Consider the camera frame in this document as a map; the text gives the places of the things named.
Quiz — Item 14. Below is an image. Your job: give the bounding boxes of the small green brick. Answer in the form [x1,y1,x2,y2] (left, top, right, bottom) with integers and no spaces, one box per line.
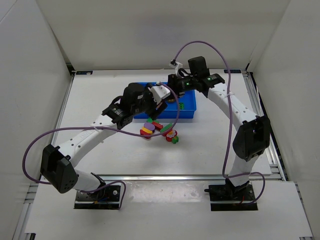
[171,135,179,144]

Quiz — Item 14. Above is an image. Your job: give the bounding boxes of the green number two brick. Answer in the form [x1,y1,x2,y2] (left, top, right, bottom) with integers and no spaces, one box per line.
[177,102,185,111]

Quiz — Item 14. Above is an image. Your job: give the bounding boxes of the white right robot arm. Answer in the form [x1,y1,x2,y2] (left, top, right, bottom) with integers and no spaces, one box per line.
[167,56,271,193]

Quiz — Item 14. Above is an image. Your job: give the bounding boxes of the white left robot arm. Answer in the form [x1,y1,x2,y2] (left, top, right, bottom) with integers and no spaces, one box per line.
[40,83,171,196]

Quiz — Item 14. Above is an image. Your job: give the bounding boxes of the blue divided plastic bin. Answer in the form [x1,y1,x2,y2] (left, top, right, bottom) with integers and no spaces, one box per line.
[134,82,197,119]

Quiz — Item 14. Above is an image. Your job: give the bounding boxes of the green red sloped brick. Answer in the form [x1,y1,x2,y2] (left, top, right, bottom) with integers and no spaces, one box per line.
[160,123,173,135]

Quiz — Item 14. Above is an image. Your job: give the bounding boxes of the red yellow purple brick stack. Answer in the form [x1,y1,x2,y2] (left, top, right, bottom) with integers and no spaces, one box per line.
[139,122,156,140]

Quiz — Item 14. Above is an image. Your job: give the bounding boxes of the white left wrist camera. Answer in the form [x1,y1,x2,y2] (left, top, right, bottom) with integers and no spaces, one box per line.
[149,84,171,104]

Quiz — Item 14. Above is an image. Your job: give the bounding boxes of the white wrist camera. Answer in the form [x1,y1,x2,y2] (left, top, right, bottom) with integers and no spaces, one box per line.
[169,59,183,77]
[149,84,171,104]

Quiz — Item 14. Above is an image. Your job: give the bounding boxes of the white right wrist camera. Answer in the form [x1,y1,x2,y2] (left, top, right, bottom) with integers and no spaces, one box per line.
[169,59,183,77]

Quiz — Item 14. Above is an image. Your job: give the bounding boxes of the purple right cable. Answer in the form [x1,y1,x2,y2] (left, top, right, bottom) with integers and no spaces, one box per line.
[172,41,266,205]

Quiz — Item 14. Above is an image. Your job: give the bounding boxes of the purple cable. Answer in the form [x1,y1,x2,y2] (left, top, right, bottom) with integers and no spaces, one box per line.
[172,41,266,205]
[22,81,180,210]

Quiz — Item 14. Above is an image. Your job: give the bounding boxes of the aluminium front rail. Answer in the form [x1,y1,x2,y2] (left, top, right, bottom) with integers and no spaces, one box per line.
[42,174,273,182]

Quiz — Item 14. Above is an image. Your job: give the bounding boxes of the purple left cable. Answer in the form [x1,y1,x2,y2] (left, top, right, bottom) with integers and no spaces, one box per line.
[22,81,180,210]

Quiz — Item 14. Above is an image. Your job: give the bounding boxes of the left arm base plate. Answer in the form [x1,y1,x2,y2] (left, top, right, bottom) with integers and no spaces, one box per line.
[73,180,127,210]

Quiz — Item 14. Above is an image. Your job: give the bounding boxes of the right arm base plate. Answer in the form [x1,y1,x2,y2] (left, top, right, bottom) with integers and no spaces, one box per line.
[204,184,258,212]

